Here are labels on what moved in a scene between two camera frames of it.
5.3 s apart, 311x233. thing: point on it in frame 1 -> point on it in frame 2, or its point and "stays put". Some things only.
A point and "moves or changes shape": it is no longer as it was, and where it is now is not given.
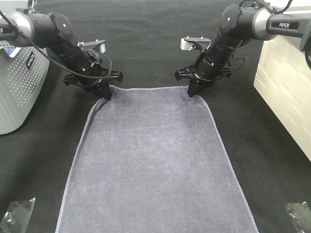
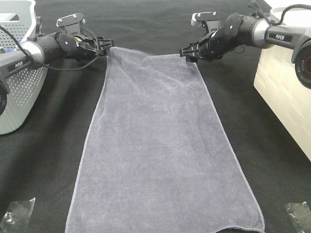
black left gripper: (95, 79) -> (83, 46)
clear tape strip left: (15, 219) stays put
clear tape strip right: (300, 213) stays put
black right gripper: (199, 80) -> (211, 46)
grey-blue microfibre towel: (151, 159) moves or changes shape
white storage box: (283, 83) stays put
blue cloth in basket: (9, 50) stays put
